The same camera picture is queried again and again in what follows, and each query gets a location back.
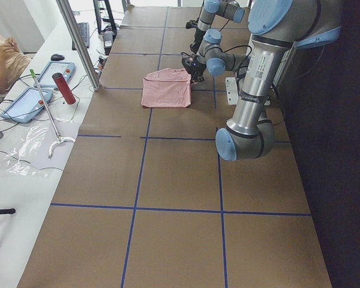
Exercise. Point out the black computer mouse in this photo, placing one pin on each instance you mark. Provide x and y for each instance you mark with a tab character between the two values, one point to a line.
57	57

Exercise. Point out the near blue teach pendant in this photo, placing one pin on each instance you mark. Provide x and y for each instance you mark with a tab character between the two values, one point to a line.
25	107

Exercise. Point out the black power adapter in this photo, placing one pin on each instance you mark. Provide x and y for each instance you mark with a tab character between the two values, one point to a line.
108	39

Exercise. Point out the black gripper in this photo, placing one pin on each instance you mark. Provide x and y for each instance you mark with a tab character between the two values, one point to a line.
194	45
197	69

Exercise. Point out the pink Snoopy t-shirt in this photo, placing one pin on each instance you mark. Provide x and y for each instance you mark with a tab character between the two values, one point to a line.
167	88

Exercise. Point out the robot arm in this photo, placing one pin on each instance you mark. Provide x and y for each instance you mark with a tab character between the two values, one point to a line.
275	27
209	10

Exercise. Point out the clear plastic bag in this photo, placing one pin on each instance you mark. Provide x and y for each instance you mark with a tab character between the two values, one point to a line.
20	155

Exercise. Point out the red cylinder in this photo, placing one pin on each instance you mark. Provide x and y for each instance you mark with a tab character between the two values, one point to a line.
63	87

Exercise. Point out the white pole base mount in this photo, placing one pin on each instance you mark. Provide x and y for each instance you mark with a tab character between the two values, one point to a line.
251	90

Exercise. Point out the metal reacher stick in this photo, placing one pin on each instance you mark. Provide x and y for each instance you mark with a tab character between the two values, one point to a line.
59	139

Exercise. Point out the aluminium frame post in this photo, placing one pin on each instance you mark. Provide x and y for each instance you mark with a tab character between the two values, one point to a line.
79	43

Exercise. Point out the black keyboard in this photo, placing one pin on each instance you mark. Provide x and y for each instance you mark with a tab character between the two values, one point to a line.
83	28

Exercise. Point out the person in beige shirt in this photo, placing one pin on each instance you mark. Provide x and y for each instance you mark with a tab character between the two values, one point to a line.
13	62

